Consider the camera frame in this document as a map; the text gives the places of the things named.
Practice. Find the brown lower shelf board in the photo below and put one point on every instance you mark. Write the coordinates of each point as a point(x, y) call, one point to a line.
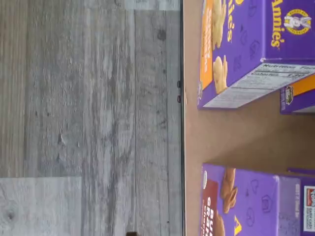
point(233, 137)

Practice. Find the purple box orange patch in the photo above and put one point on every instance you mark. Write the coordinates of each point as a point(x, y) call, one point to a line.
point(246, 37)

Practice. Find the purple box brown patch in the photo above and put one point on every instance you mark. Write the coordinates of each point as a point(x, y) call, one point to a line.
point(256, 204)

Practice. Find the purple Annie's box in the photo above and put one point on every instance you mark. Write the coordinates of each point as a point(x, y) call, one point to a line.
point(308, 196)
point(300, 100)

